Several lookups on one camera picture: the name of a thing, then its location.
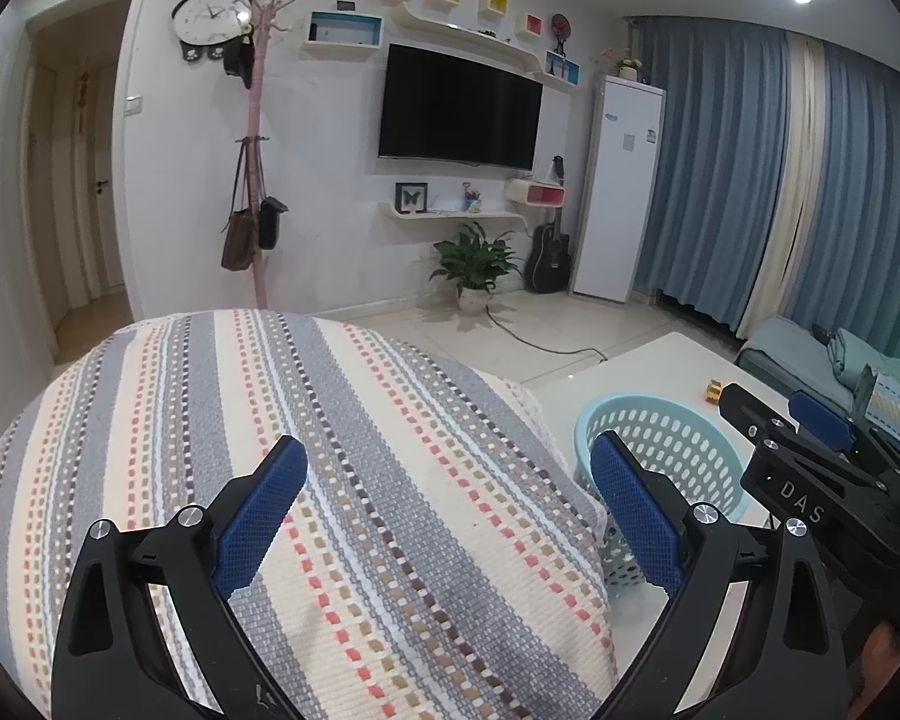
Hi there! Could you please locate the black flat television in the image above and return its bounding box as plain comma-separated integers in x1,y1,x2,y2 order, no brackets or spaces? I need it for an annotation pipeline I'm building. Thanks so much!
379,43,545,172

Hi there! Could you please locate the white panel door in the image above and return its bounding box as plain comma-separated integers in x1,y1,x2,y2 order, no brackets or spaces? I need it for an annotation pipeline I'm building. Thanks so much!
0,11,55,458

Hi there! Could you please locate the small flower pot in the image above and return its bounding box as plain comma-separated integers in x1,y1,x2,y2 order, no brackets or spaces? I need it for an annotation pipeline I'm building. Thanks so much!
600,49,642,82

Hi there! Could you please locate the white curved low wall shelf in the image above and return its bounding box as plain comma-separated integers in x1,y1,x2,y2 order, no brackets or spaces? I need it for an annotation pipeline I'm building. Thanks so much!
379,199,530,230

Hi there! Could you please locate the red white box shelf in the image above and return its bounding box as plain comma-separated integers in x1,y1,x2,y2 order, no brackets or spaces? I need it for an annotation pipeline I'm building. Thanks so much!
504,178,567,209

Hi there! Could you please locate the green potted plant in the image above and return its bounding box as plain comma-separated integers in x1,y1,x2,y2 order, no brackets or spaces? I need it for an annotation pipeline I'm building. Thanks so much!
429,221,518,314

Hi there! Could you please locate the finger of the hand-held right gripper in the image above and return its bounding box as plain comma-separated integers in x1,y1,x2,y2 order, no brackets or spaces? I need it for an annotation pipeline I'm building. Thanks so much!
720,382,900,563
789,388,900,488

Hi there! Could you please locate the black floor cable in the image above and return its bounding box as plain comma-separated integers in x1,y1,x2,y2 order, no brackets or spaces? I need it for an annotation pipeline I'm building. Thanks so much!
487,300,608,361

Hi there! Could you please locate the striped woven blanket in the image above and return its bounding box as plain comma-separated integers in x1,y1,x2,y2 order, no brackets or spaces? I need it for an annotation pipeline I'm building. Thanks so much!
0,307,620,720

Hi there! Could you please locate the large blue box shelf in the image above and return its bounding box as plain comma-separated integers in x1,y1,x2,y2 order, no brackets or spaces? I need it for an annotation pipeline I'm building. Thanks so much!
304,10,386,50

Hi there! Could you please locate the panda wall clock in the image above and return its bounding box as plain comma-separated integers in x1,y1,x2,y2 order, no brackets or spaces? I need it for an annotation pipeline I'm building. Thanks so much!
172,0,254,65

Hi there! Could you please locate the white refrigerator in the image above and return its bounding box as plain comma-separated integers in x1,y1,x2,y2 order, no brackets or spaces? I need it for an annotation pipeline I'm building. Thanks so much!
568,75,667,299

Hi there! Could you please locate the white low table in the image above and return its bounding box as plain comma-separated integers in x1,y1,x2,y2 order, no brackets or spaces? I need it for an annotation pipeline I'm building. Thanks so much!
531,330,863,691

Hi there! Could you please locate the teal sofa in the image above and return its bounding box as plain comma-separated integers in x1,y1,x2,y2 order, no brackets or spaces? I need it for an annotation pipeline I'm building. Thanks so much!
735,315,900,440

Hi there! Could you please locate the pink coat rack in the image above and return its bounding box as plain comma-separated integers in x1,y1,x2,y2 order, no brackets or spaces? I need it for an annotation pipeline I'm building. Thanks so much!
225,0,323,308

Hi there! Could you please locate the teal folded blanket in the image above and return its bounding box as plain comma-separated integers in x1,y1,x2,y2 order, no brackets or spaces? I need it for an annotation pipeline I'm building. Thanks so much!
827,326,900,398

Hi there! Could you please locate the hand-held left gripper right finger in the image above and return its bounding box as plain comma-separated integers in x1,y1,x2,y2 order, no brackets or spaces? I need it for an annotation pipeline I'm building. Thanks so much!
589,430,850,720

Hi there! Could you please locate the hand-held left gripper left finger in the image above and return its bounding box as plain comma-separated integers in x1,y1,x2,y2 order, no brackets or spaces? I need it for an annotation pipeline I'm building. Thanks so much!
51,433,310,720

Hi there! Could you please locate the black acoustic guitar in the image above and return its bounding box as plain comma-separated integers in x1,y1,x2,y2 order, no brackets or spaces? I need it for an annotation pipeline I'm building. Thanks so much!
525,208,572,293

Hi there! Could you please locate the black hanging bag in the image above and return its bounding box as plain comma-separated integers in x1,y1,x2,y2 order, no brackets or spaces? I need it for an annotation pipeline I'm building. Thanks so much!
257,196,289,251

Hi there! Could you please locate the brown hanging bag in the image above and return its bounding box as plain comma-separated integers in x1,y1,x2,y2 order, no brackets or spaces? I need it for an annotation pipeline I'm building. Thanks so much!
220,139,258,272

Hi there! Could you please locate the light blue plastic basket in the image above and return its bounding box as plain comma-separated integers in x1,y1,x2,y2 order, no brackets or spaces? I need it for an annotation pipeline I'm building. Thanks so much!
574,394,755,601

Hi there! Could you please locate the beige curtain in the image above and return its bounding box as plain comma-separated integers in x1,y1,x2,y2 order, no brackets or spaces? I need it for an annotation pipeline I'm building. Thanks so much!
735,34,830,342

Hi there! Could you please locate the white curved high wall shelf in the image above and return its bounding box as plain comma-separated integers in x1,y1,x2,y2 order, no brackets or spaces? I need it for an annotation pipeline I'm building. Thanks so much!
386,0,552,74

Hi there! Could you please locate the blue curtain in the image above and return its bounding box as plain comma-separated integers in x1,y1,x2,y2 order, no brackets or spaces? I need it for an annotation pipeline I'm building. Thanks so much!
634,15,800,331
784,41,900,331

